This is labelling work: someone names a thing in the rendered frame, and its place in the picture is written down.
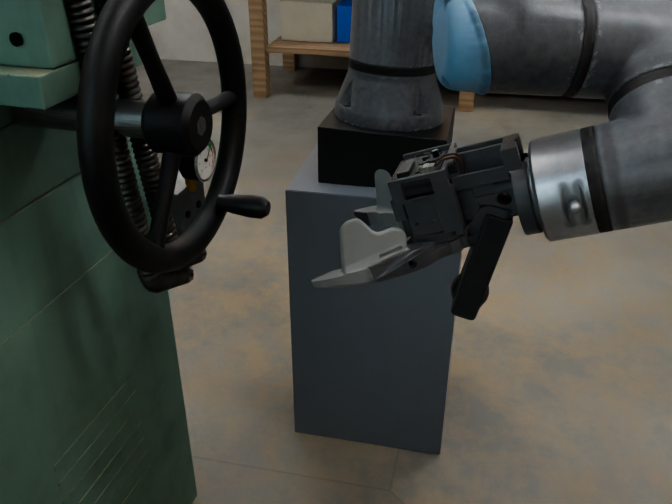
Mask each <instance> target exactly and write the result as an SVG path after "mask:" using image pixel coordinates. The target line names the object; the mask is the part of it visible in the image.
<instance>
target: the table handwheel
mask: <svg viewBox="0 0 672 504"><path fill-rule="evenodd" d="M154 1H155V0H107V1H106V3H105V5H104V6H103V8H102V10H101V12H100V14H99V16H98V19H97V21H96V23H95V26H94V28H93V31H92V33H91V36H90V39H89V42H88V45H87V49H86V52H85V56H84V60H83V65H82V70H81V75H80V81H79V89H78V95H76V96H74V97H71V98H69V99H67V100H65V101H63V102H61V103H59V104H57V105H54V106H52V107H50V108H48V109H46V110H43V109H34V108H24V107H14V106H11V112H12V116H13V118H14V120H15V121H16V122H17V123H18V124H20V125H23V126H33V127H42V128H51V129H60V130H69V131H76V136H77V152H78V160H79V167H80V174H81V179H82V183H83V188H84V191H85V195H86V198H87V202H88V205H89V208H90V211H91V213H92V216H93V218H94V221H95V223H96V225H97V227H98V229H99V231H100V233H101V234H102V236H103V238H104V239H105V241H106V242H107V243H108V245H109V246H110V247H111V249H112V250H113V251H114V252H115V253H116V254H117V255H118V256H119V257H120V258H121V259H122V260H123V261H125V262H126V263H127V264H129V265H130V266H132V267H134V268H136V269H139V270H141V271H144V272H148V273H157V274H161V273H168V272H172V271H175V270H178V269H181V268H182V267H184V266H186V265H187V264H189V263H190V262H192V261H193V260H194V259H196V258H197V257H198V256H199V255H200V254H201V253H202V252H203V251H204V250H205V248H206V247H207V246H208V245H209V243H210V242H211V240H212V239H213V237H214V236H215V234H216V233H217V231H218V229H219V227H220V226H221V224H222V222H223V220H224V218H225V215H226V213H227V212H226V211H223V210H218V209H217V207H216V200H217V197H218V195H220V194H222V195H228V194H234V191H235V188H236V184H237V181H238V177H239V172H240V168H241V163H242V157H243V151H244V143H245V134H246V119H247V93H246V78H245V69H244V62H243V56H242V50H241V46H240V41H239V38H238V34H237V31H236V27H235V24H234V22H233V19H232V16H231V14H230V12H229V9H228V7H227V5H226V3H225V1H224V0H189V1H190V2H191V3H192V4H193V5H194V6H195V7H196V9H197V10H198V12H199V13H200V15H201V17H202V18H203V20H204V22H205V24H206V26H207V28H208V31H209V33H210V36H211V39H212V42H213V46H214V49H215V53H216V58H217V63H218V68H219V75H220V83H221V94H219V95H217V96H215V97H213V98H211V99H209V100H207V101H206V100H205V98H204V97H203V96H202V95H201V94H199V93H190V92H179V91H174V89H173V86H172V84H171V82H170V80H169V77H168V75H167V73H166V71H165V68H164V66H163V64H162V62H161V59H160V57H159V54H158V52H157V49H156V47H155V44H154V41H153V39H152V36H151V34H150V31H149V28H148V26H147V23H146V20H145V18H144V15H143V14H144V13H145V12H146V10H147V9H148V8H149V7H150V5H151V4H152V3H153V2H154ZM130 39H132V41H133V43H134V45H135V48H136V50H137V52H138V54H139V56H140V58H141V61H142V63H143V65H144V68H145V70H146V73H147V75H148V78H149V80H150V83H151V85H152V88H153V90H154V93H153V94H152V95H151V96H150V97H149V99H148V100H147V101H138V100H128V99H117V98H116V97H117V89H118V83H119V78H120V73H121V68H122V64H123V60H124V57H125V54H126V50H127V48H128V45H129V42H130ZM116 99H117V104H116ZM115 106H116V112H115ZM221 110H222V119H221V134H220V143H219V150H218V155H217V161H216V165H215V169H214V173H213V177H212V180H211V184H210V187H209V190H208V192H207V195H206V197H205V200H204V202H203V204H202V206H201V208H200V210H199V212H198V214H197V216H196V217H195V219H194V220H193V222H192V223H191V225H190V226H189V227H188V228H187V230H186V231H185V232H184V233H183V234H182V235H181V236H180V237H178V238H177V239H176V240H174V241H172V242H170V243H168V244H165V242H166V236H167V230H168V223H169V217H170V211H171V205H172V199H173V195H174V190H175V185H176V180H177V175H178V171H179V166H180V161H181V156H189V157H196V156H198V155H199V154H201V153H202V151H203V150H204V149H205V148H206V147H207V145H208V144H209V141H210V138H211V135H212V128H213V118H212V115H213V114H215V113H217V112H219V111H221ZM114 125H115V127H114ZM114 129H116V130H117V131H118V132H119V134H120V135H123V136H124V137H132V138H141V139H145V141H146V143H147V144H148V146H149V148H150V149H151V150H152V151H153V152H156V153H163V154H162V161H161V167H160V174H159V180H158V187H157V193H156V200H155V205H154V210H153V215H152V220H151V225H150V230H149V235H148V239H147V238H145V237H144V236H143V235H142V233H141V232H140V231H139V230H138V228H137V227H136V225H135V223H134V222H133V220H132V218H131V216H130V214H129V212H128V209H127V207H126V204H125V201H124V198H123V194H122V191H121V187H120V182H119V177H118V172H117V164H116V155H115V137H114Z"/></svg>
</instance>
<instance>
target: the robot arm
mask: <svg viewBox="0 0 672 504"><path fill-rule="evenodd" d="M437 77H438V79H439V81H440V83H441V84H442V85H443V86H444V87H445V88H447V89H449V90H454V91H464V92H474V93H475V94H477V95H485V94H487V93H496V94H517V95H539V96H566V97H568V98H585V99H604V100H605V101H606V106H607V112H608V118H609V122H605V123H601V124H597V125H594V126H593V125H592V126H589V127H584V128H581V129H576V130H571V131H567V132H563V133H558V134H554V135H550V136H545V137H541V138H537V139H533V140H532V141H531V142H530V143H529V147H528V153H527V152H526V153H524V151H523V147H522V143H521V139H520V135H519V133H516V134H511V135H507V136H503V137H499V138H494V139H490V140H486V141H482V142H478V143H473V144H469V145H465V146H461V147H457V145H456V142H453V143H449V144H445V145H441V146H437V147H432V148H428V149H424V150H420V151H416V152H412V153H407V154H403V158H404V160H403V161H401V162H400V164H399V166H398V168H397V169H396V171H395V173H394V175H393V177H391V176H390V174H389V173H388V172H387V171H386V170H382V169H379V170H377V171H376V172H375V188H376V199H377V205H376V206H370V207H365V208H361V209H357V210H355V211H353V213H354V215H355V216H356V217H357V218H358V219H357V218H355V219H351V220H348V221H346V222H345V223H344V224H343V225H342V226H341V228H340V233H339V234H340V249H341V264H342V268H341V269H337V270H334V271H333V270H332V271H330V272H327V273H325V274H323V275H321V276H319V277H316V278H314V279H312V280H311V282H312V284H313V286H314V287H318V288H343V287H351V286H358V285H364V284H368V283H372V282H375V281H376V282H381V281H384V280H388V279H392V278H395V277H399V276H403V275H406V274H409V273H412V272H415V271H418V270H420V269H423V268H425V267H427V266H429V265H431V264H433V263H434V262H436V261H438V260H439V259H441V258H443V257H447V256H450V255H454V254H456V253H459V252H460V251H462V250H463V249H464V248H467V247H469V246H470V249H469V251H468V254H467V257H466V260H465V262H464V265H463V268H462V271H461V274H460V273H459V275H458V276H456V277H455V279H454V280H453V282H452V284H451V296H452V298H453V302H452V307H451V313H452V314H453V315H455V316H458V317H461V318H464V319H467V320H474V319H475V318H476V316H477V314H478V311H479V308H480V307H481V306H482V305H483V304H484V303H485V302H486V300H487V299H488V296H489V283H490V280H491V278H492V275H493V273H494V270H495V267H496V265H497V262H498V260H499V257H500V255H501V252H502V250H503V247H504V244H505V242H506V239H507V237H508V234H509V232H510V229H511V227H512V224H513V216H519V219H520V222H521V225H522V228H523V230H524V232H525V234H526V235H531V234H536V233H542V232H544V234H545V237H546V238H547V239H548V240H550V241H551V242H552V241H558V240H564V239H570V238H576V237H582V236H588V235H593V234H599V233H603V232H609V231H613V230H614V231H615V230H621V229H627V228H633V227H639V226H644V225H650V224H656V223H662V222H668V221H672V0H352V14H351V32H350V50H349V68H348V72H347V74H346V77H345V79H344V82H343V84H342V86H341V89H340V91H339V94H338V96H337V98H336V101H335V116H336V117H337V118H338V119H339V120H341V121H342V122H344V123H347V124H349V125H352V126H356V127H360V128H364V129H370V130H376V131H386V132H415V131H423V130H428V129H432V128H435V127H437V126H439V125H441V124H442V122H443V115H444V106H443V102H442V98H441V93H440V89H439V85H438V81H437ZM440 150H442V151H441V152H439V151H440ZM431 152H432V154H430V153H431ZM418 155H423V156H420V157H416V156H418ZM505 192H506V193H505ZM366 224H367V225H368V226H371V225H382V226H383V227H387V226H396V227H390V228H388V229H385V230H382V231H379V232H375V231H373V230H371V229H370V228H369V227H368V226H367V225H366ZM403 230H405V232H404V231H403ZM405 233H406V234H405ZM406 236H407V237H409V238H408V239H407V237H406Z"/></svg>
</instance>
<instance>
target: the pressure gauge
mask: <svg viewBox="0 0 672 504"><path fill-rule="evenodd" d="M210 144H211V146H210ZM209 148H210V151H209ZM208 152H209V156H208ZM207 156H208V161H207V162H205V161H204V159H205V158H207ZM215 163H216V150H215V146H214V143H213V141H212V140H211V139H210V141H209V144H208V145H207V147H206V148H205V149H204V150H203V151H202V153H201V154H199V155H198V156H196V157H189V156H181V161H180V166H179V171H180V173H181V175H182V177H183V178H184V179H185V185H187V186H188V189H189V192H194V191H196V190H197V186H196V181H201V182H206V181H208V180H209V179H210V178H211V176H212V174H213V172H214V169H215Z"/></svg>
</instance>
